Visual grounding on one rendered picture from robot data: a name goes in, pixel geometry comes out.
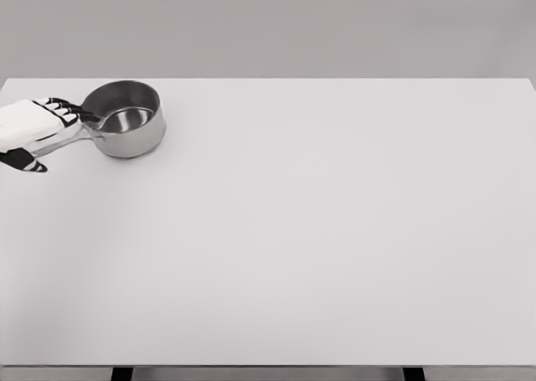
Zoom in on silver steel saucepan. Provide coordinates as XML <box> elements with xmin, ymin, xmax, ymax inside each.
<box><xmin>28</xmin><ymin>80</ymin><xmax>168</xmax><ymax>160</ymax></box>

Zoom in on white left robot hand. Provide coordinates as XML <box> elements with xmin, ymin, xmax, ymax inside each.
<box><xmin>0</xmin><ymin>97</ymin><xmax>97</xmax><ymax>174</ymax></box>

